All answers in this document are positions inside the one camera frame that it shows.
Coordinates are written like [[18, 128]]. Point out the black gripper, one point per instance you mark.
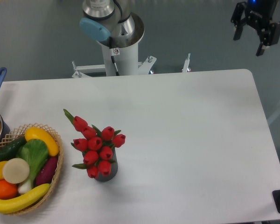
[[259, 16]]

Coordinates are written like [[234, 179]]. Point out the red tulip bouquet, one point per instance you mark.
[[95, 145]]

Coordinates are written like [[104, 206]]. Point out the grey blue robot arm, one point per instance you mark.
[[102, 17]]

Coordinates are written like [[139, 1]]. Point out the dark grey ribbed vase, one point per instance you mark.
[[107, 169]]

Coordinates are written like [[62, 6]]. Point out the green bok choy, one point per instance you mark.
[[35, 153]]

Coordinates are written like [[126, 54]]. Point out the purple sweet potato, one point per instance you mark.
[[47, 172]]

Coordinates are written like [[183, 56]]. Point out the woven wicker basket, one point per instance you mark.
[[20, 131]]

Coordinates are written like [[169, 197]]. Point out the dark green cucumber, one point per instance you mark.
[[10, 150]]

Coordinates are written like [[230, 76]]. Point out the beige round disc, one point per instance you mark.
[[15, 170]]

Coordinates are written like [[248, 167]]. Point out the orange fruit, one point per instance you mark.
[[8, 190]]

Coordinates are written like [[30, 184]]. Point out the yellow banana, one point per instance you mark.
[[24, 201]]

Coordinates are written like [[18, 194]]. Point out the white table clamp bracket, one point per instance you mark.
[[186, 67]]

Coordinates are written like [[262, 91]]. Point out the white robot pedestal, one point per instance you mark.
[[121, 58]]

